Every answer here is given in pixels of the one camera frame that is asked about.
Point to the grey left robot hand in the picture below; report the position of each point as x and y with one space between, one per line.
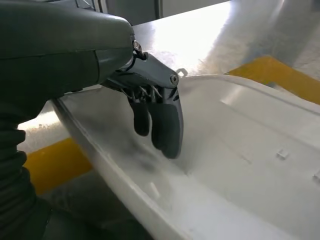
62 56

